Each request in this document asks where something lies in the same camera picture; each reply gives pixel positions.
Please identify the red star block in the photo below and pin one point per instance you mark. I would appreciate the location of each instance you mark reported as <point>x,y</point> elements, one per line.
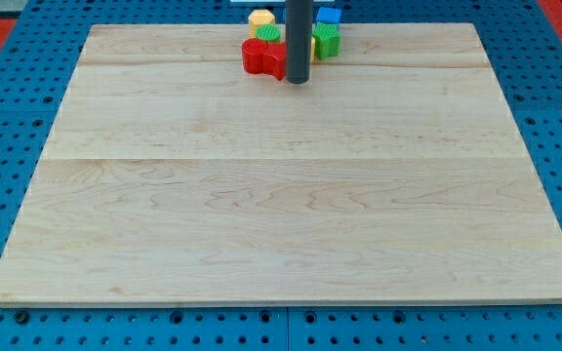
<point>274,60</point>

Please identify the light wooden board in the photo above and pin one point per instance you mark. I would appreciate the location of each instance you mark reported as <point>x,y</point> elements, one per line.
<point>396,176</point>

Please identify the green star block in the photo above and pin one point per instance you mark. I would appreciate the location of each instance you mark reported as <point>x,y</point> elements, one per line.
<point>327,40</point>

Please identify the yellow block behind rod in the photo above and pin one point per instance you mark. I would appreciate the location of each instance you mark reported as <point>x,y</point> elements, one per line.
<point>313,56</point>

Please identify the red cylinder block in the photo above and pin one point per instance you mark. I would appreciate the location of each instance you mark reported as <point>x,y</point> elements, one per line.
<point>252,51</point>

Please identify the green cylinder block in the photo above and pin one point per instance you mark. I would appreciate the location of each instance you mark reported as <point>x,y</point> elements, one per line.
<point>268,32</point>

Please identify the yellow hexagon block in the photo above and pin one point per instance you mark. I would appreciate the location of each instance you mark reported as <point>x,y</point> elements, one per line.
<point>258,18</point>

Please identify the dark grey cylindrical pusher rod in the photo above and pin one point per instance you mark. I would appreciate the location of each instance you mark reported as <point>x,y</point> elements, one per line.
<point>298,40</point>

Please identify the blue cube block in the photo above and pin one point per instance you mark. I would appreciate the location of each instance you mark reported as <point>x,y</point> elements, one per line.
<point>329,15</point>

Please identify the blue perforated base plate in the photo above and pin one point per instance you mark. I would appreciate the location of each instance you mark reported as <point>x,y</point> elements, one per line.
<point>36,63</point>

